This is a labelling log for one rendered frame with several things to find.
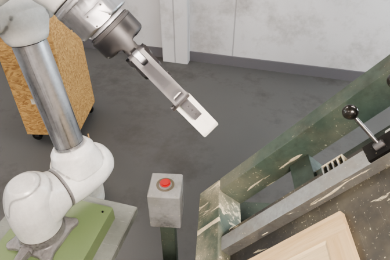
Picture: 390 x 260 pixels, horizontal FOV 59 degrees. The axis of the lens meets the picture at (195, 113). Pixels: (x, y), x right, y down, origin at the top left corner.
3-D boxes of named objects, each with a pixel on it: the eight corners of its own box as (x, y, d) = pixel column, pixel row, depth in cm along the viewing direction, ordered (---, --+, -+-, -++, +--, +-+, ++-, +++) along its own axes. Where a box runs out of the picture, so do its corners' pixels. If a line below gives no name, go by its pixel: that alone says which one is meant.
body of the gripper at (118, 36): (89, 39, 55) (130, 79, 59) (88, 43, 47) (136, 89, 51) (122, 7, 55) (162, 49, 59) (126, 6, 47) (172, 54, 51)
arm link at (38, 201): (6, 227, 119) (-18, 184, 106) (52, 195, 130) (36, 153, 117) (31, 255, 111) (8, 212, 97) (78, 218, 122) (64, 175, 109)
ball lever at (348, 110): (375, 150, 84) (338, 108, 86) (389, 141, 82) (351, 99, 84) (375, 155, 81) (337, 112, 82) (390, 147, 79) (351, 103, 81)
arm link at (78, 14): (50, 16, 45) (85, 49, 47) (100, -33, 45) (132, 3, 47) (58, 15, 53) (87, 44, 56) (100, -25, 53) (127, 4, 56)
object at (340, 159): (327, 172, 97) (320, 166, 96) (348, 159, 94) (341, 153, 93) (331, 182, 94) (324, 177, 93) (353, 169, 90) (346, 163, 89)
